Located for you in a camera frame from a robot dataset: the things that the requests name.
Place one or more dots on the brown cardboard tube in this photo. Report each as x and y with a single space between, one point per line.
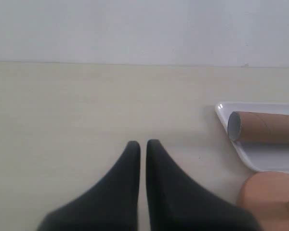
258 127

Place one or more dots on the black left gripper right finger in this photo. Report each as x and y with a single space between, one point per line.
177 203

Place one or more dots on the wooden paper towel holder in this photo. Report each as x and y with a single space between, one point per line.
266 196

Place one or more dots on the white rectangular plastic tray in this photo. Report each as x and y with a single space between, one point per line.
258 157

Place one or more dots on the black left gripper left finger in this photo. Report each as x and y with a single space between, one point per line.
110 205

